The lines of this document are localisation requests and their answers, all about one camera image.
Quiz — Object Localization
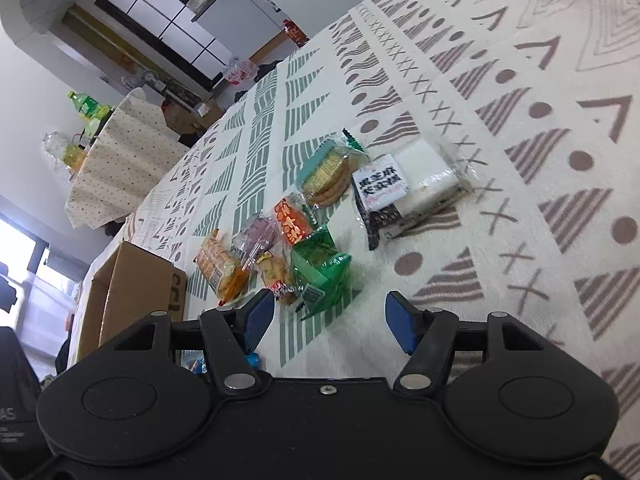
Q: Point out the round cookie packet teal label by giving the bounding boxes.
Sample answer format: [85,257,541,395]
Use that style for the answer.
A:
[298,129,367,207]

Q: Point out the purple snack packet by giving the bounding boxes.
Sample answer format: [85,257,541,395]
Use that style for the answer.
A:
[232,214,282,262]

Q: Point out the black shoes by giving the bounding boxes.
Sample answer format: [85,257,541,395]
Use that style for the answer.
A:
[252,62,282,84]

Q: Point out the black framed sliding door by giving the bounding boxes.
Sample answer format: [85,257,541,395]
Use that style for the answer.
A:
[94,0,239,92]

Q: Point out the small cardboard box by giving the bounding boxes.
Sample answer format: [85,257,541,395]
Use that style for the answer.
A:
[161,104,202,134]

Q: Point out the red drink bottle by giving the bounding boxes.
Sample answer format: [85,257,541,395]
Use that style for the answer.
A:
[282,18,309,49]

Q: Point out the brown cardboard box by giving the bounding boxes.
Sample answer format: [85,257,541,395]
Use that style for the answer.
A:
[77,241,189,362]

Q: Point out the yellow fried snack packet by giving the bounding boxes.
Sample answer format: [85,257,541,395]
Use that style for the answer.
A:
[254,251,297,307]

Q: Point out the patterned printed blanket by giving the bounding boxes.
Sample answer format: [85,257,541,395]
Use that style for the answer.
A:
[67,0,640,480]

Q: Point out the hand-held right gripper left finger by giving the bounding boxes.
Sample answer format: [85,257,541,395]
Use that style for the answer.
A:
[100,290,276,394]

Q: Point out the white cake packet black label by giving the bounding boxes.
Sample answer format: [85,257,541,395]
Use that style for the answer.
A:
[350,138,489,252]

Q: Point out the green soda bottle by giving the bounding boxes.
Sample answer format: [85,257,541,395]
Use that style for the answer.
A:
[67,90,114,122]

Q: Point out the green snack packet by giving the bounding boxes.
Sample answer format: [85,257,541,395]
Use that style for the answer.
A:
[290,226,354,320]

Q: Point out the blue wrapped snack packet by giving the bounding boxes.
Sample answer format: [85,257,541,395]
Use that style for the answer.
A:
[182,350,261,377]

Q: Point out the orange cracker packet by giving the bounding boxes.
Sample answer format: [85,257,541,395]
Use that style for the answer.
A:
[193,229,249,307]

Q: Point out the orange red snack packet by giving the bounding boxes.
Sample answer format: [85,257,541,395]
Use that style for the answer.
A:
[273,194,317,247]

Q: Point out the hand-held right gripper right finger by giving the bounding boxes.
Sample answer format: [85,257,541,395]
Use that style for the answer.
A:
[384,290,552,392]

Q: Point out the white cabinet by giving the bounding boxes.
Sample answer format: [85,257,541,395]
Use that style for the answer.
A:
[192,0,282,67]

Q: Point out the clear cooking oil bottle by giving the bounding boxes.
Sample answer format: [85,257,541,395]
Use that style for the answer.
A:
[43,131,89,172]

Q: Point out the plastic bag red print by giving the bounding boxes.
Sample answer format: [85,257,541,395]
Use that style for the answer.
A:
[220,57,256,84]

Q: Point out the round table dotted tablecloth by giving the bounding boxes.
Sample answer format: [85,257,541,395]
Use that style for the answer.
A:
[65,87,189,231]

